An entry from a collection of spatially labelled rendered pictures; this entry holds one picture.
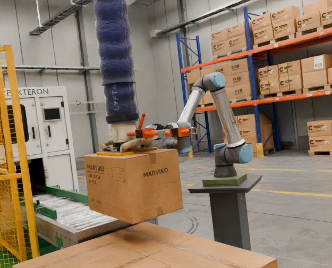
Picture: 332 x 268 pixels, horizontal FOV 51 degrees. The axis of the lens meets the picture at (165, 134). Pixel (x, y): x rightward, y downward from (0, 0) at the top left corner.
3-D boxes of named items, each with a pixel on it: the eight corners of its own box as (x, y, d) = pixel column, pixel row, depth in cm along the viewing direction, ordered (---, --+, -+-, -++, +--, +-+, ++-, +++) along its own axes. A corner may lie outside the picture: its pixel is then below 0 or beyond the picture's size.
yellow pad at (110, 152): (96, 155, 246) (95, 148, 245) (108, 152, 252) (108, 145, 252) (120, 156, 219) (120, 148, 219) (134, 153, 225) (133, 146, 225)
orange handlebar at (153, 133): (102, 137, 260) (102, 133, 260) (136, 133, 278) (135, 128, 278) (183, 135, 187) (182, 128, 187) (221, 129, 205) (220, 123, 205)
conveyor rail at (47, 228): (1, 214, 426) (-1, 199, 426) (6, 213, 430) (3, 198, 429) (78, 260, 244) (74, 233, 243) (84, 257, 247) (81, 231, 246)
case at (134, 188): (89, 209, 253) (83, 155, 251) (135, 197, 278) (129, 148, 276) (133, 224, 206) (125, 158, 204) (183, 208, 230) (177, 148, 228)
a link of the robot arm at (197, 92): (195, 74, 275) (159, 147, 252) (205, 71, 265) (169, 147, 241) (204, 83, 281) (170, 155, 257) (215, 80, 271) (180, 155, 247)
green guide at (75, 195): (45, 192, 460) (44, 185, 460) (53, 190, 467) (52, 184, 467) (101, 207, 334) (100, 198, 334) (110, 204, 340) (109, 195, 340)
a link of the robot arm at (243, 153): (240, 158, 285) (211, 72, 270) (257, 158, 271) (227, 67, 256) (228, 166, 276) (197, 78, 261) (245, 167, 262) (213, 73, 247)
